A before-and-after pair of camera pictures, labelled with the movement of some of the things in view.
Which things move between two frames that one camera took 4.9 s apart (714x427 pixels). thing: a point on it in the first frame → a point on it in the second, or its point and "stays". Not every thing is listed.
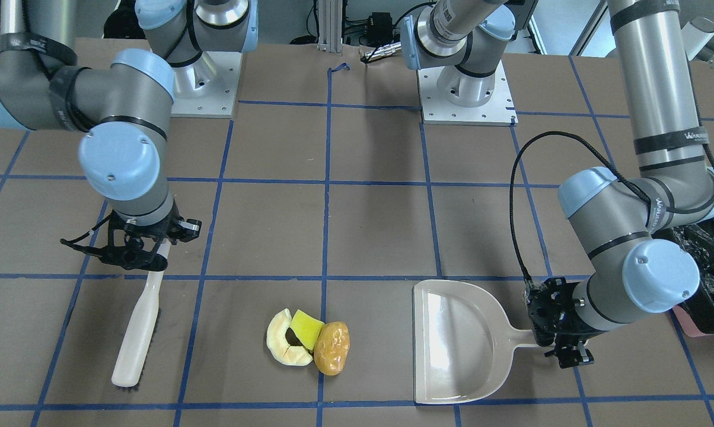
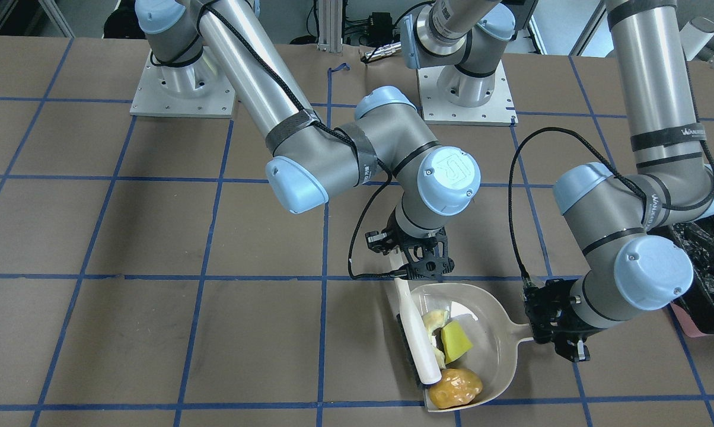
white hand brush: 134,353 → 416,346
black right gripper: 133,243 → 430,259
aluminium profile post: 330,26 stays
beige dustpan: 462,343 stays
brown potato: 332,347 → 457,386
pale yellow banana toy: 277,343 → 433,319
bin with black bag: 712,244 stays
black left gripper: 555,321 stays
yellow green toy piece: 307,328 → 455,341
